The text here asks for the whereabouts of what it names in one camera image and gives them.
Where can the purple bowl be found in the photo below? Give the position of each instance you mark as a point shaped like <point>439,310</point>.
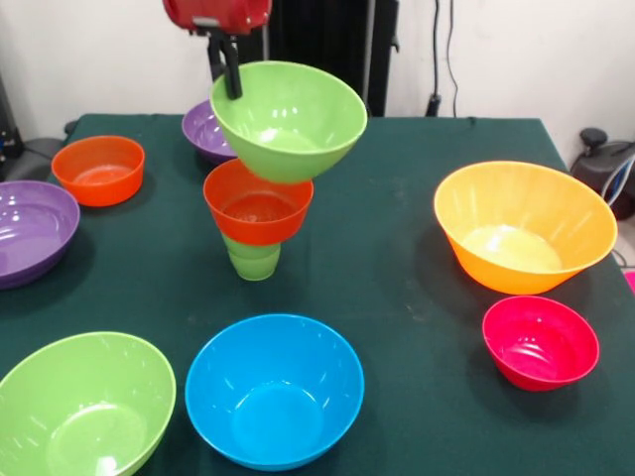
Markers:
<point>203,131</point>
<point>30,233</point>

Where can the small green bowl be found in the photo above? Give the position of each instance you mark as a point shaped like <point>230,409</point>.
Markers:
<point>292,129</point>

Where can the black grey base foot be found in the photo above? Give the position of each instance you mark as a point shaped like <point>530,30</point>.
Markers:
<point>600,168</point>
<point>30,158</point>

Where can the blue bowl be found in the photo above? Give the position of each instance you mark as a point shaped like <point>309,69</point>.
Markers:
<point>275,396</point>

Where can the large orange bowl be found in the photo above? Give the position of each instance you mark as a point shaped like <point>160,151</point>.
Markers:
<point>521,233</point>

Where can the pink bowl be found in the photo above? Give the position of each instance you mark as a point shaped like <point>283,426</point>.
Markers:
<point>541,347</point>

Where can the red-orange bowl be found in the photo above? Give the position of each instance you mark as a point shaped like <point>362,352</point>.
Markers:
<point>99,173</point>
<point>258,223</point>

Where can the black pedestal column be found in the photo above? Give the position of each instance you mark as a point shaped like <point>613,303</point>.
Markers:
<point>317,35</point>

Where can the green cup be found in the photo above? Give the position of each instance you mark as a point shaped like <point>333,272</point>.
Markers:
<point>254,263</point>

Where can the large green bowl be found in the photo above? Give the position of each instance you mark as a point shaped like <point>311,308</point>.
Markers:
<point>84,406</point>

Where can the dark green table cloth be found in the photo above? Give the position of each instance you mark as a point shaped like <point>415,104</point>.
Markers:
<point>372,277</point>

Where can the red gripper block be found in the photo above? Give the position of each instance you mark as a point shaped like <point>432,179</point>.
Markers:
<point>218,14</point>

